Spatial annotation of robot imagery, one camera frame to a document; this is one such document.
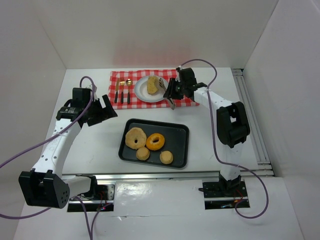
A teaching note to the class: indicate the speckled bread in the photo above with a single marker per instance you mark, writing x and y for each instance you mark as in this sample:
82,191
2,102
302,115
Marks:
152,85

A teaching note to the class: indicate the aluminium rail front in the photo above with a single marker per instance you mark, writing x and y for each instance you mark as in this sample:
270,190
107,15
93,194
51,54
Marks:
159,176

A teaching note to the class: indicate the red checkered cloth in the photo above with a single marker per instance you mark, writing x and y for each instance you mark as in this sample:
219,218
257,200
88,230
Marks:
135,75

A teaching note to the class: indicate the aluminium rail right side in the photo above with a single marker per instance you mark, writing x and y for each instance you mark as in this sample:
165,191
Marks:
265,168

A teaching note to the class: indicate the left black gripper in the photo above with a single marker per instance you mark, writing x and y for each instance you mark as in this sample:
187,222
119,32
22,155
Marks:
99,113

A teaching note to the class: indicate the gold spoon black handle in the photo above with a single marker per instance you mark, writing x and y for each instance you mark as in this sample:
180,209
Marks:
128,84

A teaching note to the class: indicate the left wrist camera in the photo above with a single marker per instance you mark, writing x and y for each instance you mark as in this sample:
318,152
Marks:
93,89

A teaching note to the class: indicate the white paper plate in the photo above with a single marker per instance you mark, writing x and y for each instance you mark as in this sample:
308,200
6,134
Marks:
140,90

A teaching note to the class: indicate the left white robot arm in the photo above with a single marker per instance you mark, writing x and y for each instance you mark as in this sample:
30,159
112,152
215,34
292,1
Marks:
43,186

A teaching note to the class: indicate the aluminium rail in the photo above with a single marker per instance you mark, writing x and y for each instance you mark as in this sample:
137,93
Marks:
159,176
265,168

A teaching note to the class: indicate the small round bun left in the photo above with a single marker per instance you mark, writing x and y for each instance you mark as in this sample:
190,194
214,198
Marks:
142,154

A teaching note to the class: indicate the metal tongs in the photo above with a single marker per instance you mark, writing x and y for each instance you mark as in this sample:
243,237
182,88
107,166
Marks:
169,100

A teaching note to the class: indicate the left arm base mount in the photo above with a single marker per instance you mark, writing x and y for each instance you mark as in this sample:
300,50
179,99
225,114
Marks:
87,194

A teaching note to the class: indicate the small round bun right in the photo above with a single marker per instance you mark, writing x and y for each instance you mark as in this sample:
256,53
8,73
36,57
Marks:
166,157

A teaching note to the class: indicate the plain beige bagel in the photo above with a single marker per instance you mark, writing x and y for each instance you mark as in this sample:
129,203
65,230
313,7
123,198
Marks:
135,138

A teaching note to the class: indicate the gold fork black handle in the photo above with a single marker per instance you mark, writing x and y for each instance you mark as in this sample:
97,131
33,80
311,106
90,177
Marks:
122,85

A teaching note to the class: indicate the orange glazed donut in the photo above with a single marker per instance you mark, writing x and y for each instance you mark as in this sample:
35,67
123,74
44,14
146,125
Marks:
155,141

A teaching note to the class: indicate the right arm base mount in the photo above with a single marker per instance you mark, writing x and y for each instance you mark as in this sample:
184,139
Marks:
216,197

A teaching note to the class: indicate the gold knife black handle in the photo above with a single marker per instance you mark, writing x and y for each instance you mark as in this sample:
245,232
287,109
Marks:
116,90

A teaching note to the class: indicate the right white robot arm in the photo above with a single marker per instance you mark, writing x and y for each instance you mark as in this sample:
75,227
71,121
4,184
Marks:
229,124

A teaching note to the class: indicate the black baking tray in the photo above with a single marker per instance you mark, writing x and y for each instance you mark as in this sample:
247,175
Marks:
176,141

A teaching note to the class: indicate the small round bun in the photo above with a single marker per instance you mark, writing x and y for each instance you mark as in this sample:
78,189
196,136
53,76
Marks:
142,154
166,157

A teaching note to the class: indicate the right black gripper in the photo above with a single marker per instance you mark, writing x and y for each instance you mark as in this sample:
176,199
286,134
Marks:
175,88

